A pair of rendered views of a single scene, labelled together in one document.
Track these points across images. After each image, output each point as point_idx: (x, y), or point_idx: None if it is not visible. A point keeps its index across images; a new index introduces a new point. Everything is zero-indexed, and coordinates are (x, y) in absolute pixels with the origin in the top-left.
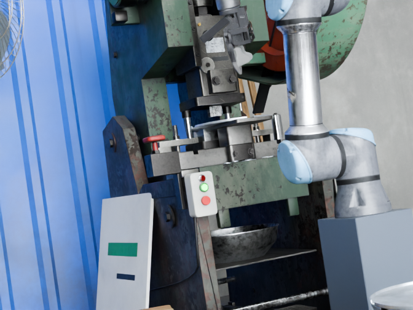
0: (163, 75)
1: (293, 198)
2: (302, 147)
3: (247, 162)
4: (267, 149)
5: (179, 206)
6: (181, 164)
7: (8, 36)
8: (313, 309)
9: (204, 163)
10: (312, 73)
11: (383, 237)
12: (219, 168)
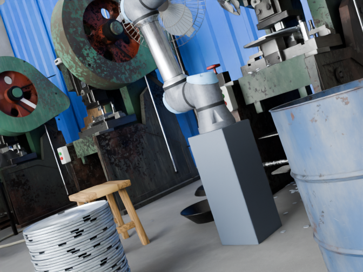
0: None
1: (301, 87)
2: (166, 95)
3: (265, 68)
4: (295, 51)
5: None
6: (242, 74)
7: (190, 13)
8: (284, 171)
9: (255, 70)
10: (153, 51)
11: (206, 149)
12: (249, 76)
